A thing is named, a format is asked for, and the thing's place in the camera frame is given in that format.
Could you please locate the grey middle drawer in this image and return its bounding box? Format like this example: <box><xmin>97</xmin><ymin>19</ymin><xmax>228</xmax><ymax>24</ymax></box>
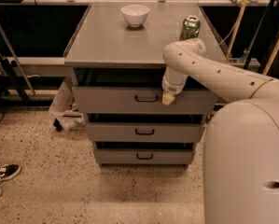
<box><xmin>86</xmin><ymin>114</ymin><xmax>204</xmax><ymax>143</ymax></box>

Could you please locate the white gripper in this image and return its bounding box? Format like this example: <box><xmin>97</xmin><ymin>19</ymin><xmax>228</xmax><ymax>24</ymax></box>
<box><xmin>162</xmin><ymin>66</ymin><xmax>188</xmax><ymax>105</ymax></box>

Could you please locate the black white sneaker upper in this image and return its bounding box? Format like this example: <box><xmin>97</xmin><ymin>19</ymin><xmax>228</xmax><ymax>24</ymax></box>
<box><xmin>0</xmin><ymin>164</ymin><xmax>21</xmax><ymax>184</ymax></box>

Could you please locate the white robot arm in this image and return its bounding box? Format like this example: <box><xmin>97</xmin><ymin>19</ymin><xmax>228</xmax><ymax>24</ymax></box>
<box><xmin>162</xmin><ymin>38</ymin><xmax>279</xmax><ymax>224</ymax></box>

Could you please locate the clear plastic bin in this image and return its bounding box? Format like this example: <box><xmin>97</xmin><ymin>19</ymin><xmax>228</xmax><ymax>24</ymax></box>
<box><xmin>49</xmin><ymin>77</ymin><xmax>85</xmax><ymax>132</ymax></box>

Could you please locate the wooden easel frame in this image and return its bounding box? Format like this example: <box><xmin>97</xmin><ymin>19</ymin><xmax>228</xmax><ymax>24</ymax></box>
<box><xmin>226</xmin><ymin>0</ymin><xmax>279</xmax><ymax>75</ymax></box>

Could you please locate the green soda can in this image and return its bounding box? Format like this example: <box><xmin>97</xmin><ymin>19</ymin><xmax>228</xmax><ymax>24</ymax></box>
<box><xmin>180</xmin><ymin>15</ymin><xmax>201</xmax><ymax>40</ymax></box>

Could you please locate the grey drawer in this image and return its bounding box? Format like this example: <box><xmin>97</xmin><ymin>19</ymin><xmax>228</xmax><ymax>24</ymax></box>
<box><xmin>73</xmin><ymin>68</ymin><xmax>216</xmax><ymax>115</ymax></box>
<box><xmin>86</xmin><ymin>114</ymin><xmax>204</xmax><ymax>143</ymax></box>
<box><xmin>93</xmin><ymin>142</ymin><xmax>195</xmax><ymax>165</ymax></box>

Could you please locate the grey top drawer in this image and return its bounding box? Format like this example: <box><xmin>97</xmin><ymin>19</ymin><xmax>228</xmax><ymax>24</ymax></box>
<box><xmin>73</xmin><ymin>68</ymin><xmax>216</xmax><ymax>115</ymax></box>

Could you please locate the white ceramic bowl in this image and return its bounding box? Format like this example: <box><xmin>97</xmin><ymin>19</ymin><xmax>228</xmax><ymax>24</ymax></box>
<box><xmin>120</xmin><ymin>5</ymin><xmax>149</xmax><ymax>28</ymax></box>

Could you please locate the grey bottom drawer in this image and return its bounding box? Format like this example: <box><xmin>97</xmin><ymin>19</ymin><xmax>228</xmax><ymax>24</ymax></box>
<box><xmin>93</xmin><ymin>142</ymin><xmax>195</xmax><ymax>165</ymax></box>

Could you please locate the grey drawer cabinet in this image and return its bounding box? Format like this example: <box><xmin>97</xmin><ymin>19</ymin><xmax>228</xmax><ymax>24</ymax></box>
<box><xmin>63</xmin><ymin>2</ymin><xmax>229</xmax><ymax>169</ymax></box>

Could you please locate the black tripod stand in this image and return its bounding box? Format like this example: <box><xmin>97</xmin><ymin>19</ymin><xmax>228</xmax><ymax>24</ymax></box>
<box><xmin>0</xmin><ymin>52</ymin><xmax>29</xmax><ymax>105</ymax></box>

